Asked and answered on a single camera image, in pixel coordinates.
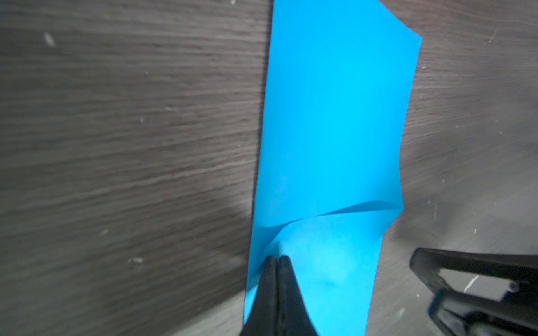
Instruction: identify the blue square paper sheet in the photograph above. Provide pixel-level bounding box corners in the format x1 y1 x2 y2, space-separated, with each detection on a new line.
245 1 422 335

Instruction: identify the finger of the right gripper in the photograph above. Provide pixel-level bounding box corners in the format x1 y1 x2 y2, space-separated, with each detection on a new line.
409 248 537 335

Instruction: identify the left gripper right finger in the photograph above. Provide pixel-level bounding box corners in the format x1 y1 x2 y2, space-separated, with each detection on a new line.
276 256 318 336

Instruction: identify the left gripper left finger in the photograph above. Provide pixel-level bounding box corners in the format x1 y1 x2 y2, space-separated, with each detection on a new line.
240 256 278 336

